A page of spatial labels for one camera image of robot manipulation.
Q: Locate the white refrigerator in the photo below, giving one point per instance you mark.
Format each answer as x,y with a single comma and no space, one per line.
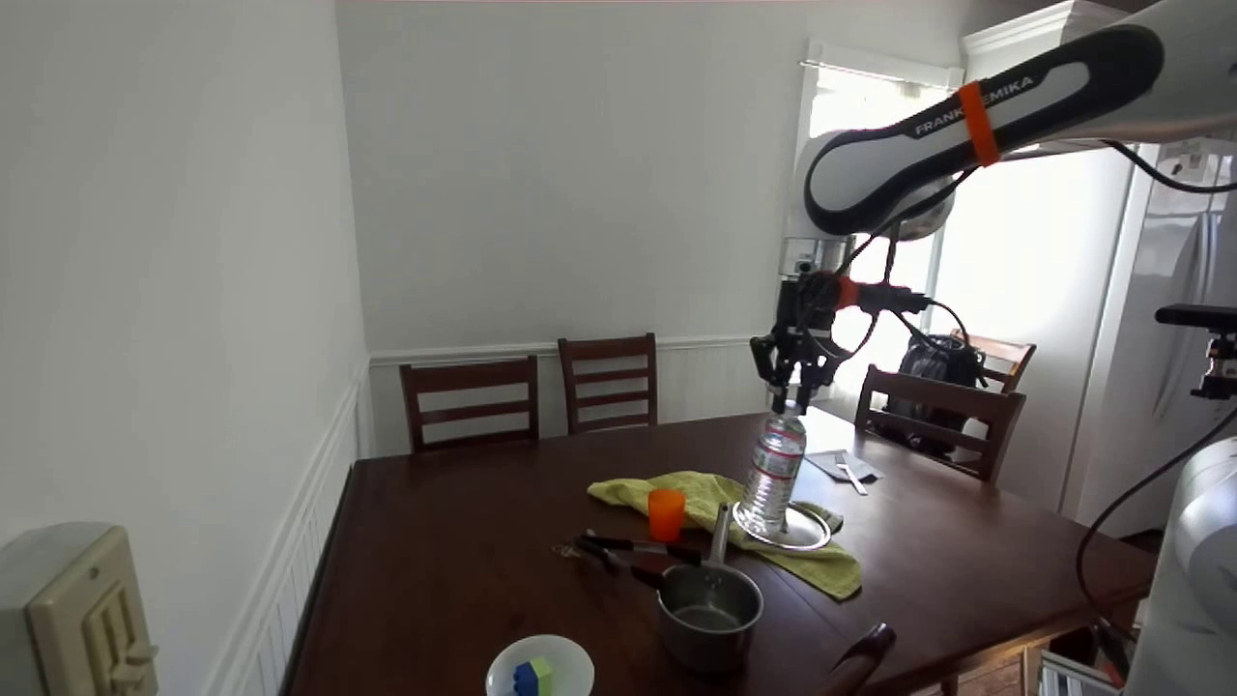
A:
1133,359

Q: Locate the beige wall switch box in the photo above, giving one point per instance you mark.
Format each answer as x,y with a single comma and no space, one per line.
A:
82,618

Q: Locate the white paper card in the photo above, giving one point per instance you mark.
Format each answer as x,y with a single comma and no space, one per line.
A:
841,466

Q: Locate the white grey Franka robot arm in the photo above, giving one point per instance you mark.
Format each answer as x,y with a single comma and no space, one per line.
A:
990,109

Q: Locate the black bag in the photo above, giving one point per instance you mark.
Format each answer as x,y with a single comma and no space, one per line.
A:
939,364

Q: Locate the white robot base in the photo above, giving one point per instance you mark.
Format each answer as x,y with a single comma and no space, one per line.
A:
1191,580

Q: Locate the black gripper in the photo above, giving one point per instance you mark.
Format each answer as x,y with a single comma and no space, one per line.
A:
808,311

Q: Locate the dark wooden chair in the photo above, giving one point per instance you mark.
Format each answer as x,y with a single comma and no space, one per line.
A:
467,375
604,348
941,402

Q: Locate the light brown wooden chair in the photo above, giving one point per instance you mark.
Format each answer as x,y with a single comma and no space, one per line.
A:
1012,351

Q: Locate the black utensil on table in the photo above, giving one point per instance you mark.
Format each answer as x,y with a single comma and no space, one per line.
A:
866,647

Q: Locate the orange plastic cup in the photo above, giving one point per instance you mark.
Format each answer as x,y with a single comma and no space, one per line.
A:
667,515

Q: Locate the black camera on stand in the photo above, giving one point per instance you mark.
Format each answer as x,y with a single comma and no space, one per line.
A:
1210,337

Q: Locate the clear plastic water bottle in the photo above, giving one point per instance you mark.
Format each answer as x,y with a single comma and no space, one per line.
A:
775,470

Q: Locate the green toy block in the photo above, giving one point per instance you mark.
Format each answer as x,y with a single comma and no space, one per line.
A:
544,675

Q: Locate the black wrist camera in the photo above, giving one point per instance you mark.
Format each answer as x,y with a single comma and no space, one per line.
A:
884,296

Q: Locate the yellow cloth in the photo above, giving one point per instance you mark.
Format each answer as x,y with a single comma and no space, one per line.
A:
701,488

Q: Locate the blue toy block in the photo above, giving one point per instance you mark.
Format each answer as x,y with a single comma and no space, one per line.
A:
524,679

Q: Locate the glass pot lid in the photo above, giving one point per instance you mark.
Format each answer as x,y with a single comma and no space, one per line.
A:
807,525

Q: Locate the bright window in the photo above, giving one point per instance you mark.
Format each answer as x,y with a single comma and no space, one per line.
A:
904,257

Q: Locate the white bowl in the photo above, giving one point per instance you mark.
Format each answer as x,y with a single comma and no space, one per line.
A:
561,657

